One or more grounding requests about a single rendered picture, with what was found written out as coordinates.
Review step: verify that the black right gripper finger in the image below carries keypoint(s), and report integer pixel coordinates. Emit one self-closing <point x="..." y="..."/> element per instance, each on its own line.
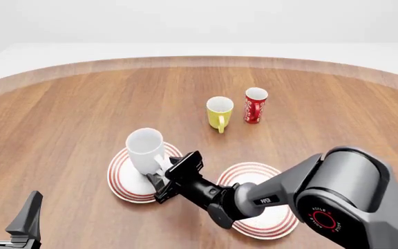
<point x="175" y="160"/>
<point x="157" y="181"/>

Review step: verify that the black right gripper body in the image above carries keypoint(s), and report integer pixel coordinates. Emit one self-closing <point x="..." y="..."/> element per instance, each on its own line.
<point x="183" y="172"/>

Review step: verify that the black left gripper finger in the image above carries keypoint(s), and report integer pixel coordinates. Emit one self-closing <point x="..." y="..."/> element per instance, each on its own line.
<point x="28" y="220"/>

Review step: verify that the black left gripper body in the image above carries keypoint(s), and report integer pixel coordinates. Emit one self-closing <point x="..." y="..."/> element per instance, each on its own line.
<point x="9" y="245"/>

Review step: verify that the grey and black right robot arm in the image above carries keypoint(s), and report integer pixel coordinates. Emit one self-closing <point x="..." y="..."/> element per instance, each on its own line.
<point x="344" y="186"/>

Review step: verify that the white plate with red rings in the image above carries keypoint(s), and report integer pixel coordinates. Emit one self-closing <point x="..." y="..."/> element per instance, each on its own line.
<point x="126" y="184"/>
<point x="251" y="171"/>

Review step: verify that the yellow and white mug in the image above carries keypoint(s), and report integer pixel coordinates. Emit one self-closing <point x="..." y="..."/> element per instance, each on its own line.
<point x="218" y="116"/>

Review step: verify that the red mug with white print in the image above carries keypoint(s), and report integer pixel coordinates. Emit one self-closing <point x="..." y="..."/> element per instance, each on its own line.
<point x="254" y="110"/>

